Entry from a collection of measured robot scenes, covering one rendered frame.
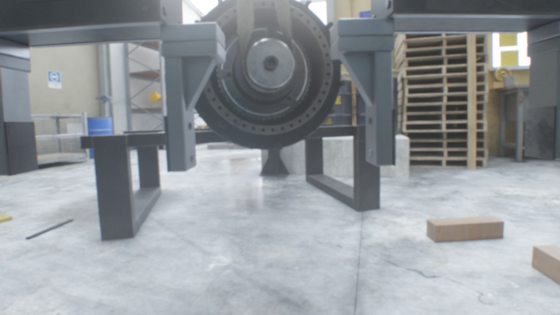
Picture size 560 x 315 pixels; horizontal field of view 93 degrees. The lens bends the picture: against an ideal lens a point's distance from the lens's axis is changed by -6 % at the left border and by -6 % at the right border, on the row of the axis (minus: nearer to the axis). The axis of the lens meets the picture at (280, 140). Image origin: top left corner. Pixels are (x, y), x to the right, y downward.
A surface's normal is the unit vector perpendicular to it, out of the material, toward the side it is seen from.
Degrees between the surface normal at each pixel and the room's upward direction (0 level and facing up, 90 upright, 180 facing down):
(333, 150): 90
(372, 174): 90
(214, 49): 90
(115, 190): 90
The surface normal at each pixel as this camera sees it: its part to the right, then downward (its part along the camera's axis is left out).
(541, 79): -1.00, 0.03
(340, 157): -0.29, 0.07
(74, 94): 0.95, 0.00
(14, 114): 1.00, -0.03
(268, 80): 0.16, 0.07
